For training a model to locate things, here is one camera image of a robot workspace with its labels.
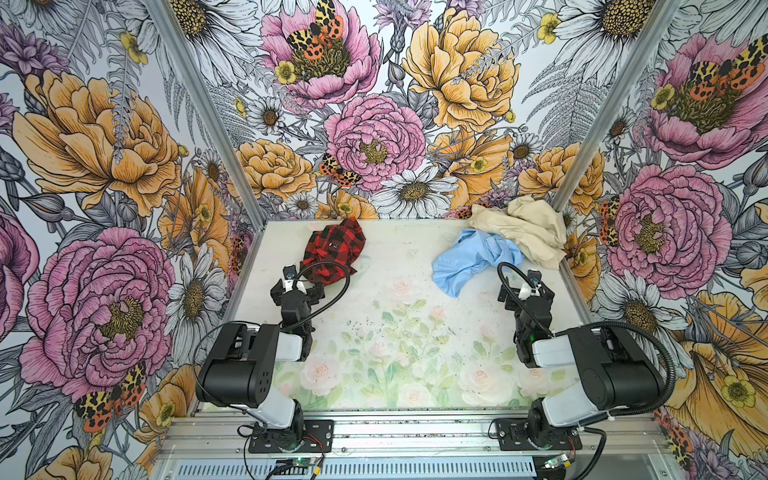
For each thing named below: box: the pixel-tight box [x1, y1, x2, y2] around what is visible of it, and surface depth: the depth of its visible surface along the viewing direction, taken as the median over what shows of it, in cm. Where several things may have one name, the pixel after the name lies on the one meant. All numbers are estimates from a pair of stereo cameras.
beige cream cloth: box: [468, 196, 567, 269], surface depth 110 cm
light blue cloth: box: [432, 229, 525, 297], surface depth 104 cm
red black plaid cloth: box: [300, 218, 366, 285], surface depth 107 cm
